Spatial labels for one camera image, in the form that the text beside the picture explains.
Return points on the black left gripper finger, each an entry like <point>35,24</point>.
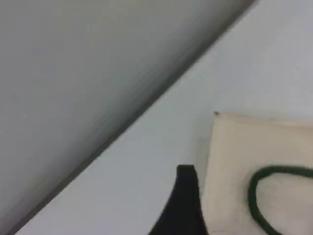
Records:
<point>185,208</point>

